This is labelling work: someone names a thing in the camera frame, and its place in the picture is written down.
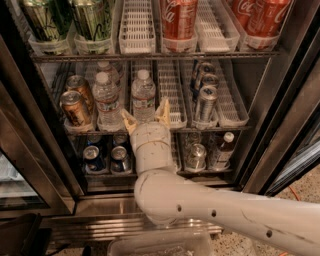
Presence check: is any rear left water bottle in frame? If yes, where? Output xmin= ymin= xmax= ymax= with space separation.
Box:
xmin=97 ymin=61 xmax=120 ymax=87

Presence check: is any clear water bottle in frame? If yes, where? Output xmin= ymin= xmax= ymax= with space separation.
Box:
xmin=131 ymin=69 xmax=156 ymax=123

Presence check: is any slim silver can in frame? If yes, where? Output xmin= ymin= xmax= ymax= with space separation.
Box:
xmin=195 ymin=85 xmax=218 ymax=123
xmin=190 ymin=61 xmax=215 ymax=91
xmin=193 ymin=73 xmax=219 ymax=101

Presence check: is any front left blue can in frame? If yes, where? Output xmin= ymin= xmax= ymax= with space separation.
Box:
xmin=83 ymin=145 xmax=106 ymax=171

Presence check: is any open fridge door right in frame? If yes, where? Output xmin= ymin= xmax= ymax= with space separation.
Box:
xmin=243 ymin=60 xmax=320 ymax=196

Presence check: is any empty white tray top right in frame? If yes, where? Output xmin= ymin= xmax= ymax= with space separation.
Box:
xmin=195 ymin=0 xmax=240 ymax=53

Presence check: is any glass fridge door left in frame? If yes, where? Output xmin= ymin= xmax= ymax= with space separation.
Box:
xmin=0 ymin=84 xmax=75 ymax=219

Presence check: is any red cola can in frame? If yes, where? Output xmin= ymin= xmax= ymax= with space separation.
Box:
xmin=246 ymin=0 xmax=291 ymax=37
xmin=232 ymin=0 xmax=256 ymax=28
xmin=160 ymin=0 xmax=198 ymax=40

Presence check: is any empty white tray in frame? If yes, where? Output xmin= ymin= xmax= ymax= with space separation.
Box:
xmin=195 ymin=0 xmax=240 ymax=53
xmin=171 ymin=134 xmax=182 ymax=172
xmin=212 ymin=59 xmax=249 ymax=128

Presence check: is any front left water bottle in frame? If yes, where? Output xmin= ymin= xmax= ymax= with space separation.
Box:
xmin=92 ymin=72 xmax=122 ymax=132

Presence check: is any orange cable on floor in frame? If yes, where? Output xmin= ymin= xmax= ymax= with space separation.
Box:
xmin=288 ymin=185 xmax=302 ymax=202

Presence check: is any brown juice bottle white cap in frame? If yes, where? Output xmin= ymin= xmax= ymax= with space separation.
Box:
xmin=208 ymin=132 xmax=235 ymax=171

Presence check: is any empty white tray bottom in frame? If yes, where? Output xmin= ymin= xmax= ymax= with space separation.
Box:
xmin=171 ymin=134 xmax=182 ymax=172

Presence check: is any blue can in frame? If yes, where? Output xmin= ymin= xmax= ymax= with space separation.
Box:
xmin=83 ymin=145 xmax=106 ymax=171
xmin=111 ymin=146 xmax=132 ymax=174

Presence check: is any centre red cola can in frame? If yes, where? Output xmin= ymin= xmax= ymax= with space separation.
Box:
xmin=160 ymin=0 xmax=198 ymax=40

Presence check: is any middle slim silver can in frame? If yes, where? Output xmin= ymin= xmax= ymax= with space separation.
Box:
xmin=193 ymin=73 xmax=219 ymax=101

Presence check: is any empty white tray middle right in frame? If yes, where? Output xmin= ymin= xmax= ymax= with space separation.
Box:
xmin=212 ymin=59 xmax=249 ymax=128

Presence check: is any left green drink can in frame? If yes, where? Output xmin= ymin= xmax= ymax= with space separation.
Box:
xmin=18 ymin=0 xmax=72 ymax=42

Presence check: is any gold drink can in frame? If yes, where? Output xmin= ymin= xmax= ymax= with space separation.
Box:
xmin=66 ymin=75 xmax=94 ymax=113
xmin=60 ymin=90 xmax=91 ymax=127

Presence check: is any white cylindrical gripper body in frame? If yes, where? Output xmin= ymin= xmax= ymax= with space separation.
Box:
xmin=130 ymin=122 xmax=176 ymax=175

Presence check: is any rear red cola can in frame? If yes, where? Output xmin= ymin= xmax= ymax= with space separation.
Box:
xmin=232 ymin=0 xmax=256 ymax=28

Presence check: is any front silver can bottom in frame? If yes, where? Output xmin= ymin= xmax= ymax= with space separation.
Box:
xmin=186 ymin=143 xmax=207 ymax=172

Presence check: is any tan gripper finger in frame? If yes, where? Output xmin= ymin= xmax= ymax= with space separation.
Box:
xmin=155 ymin=97 xmax=171 ymax=128
xmin=121 ymin=109 xmax=138 ymax=134

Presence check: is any right red cola can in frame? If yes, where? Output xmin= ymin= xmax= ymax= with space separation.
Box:
xmin=246 ymin=0 xmax=291 ymax=37

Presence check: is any rear slim silver can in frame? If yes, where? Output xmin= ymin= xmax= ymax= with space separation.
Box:
xmin=190 ymin=61 xmax=215 ymax=91

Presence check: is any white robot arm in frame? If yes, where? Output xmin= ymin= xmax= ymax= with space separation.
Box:
xmin=121 ymin=99 xmax=320 ymax=256

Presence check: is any green drink can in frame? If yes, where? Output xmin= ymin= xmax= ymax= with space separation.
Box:
xmin=69 ymin=0 xmax=112 ymax=41
xmin=18 ymin=0 xmax=72 ymax=42

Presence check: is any right green drink can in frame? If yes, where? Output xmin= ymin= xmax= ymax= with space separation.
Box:
xmin=69 ymin=0 xmax=112 ymax=41

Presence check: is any rear gold drink can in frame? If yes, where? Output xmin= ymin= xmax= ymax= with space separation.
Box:
xmin=66 ymin=75 xmax=94 ymax=113

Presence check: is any front slim silver can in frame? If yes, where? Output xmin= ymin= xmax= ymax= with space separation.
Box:
xmin=195 ymin=85 xmax=218 ymax=123

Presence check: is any front gold drink can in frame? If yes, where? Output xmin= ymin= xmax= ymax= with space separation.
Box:
xmin=60 ymin=90 xmax=91 ymax=127

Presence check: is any stainless steel fridge cabinet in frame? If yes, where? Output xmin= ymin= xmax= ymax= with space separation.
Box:
xmin=0 ymin=0 xmax=320 ymax=244

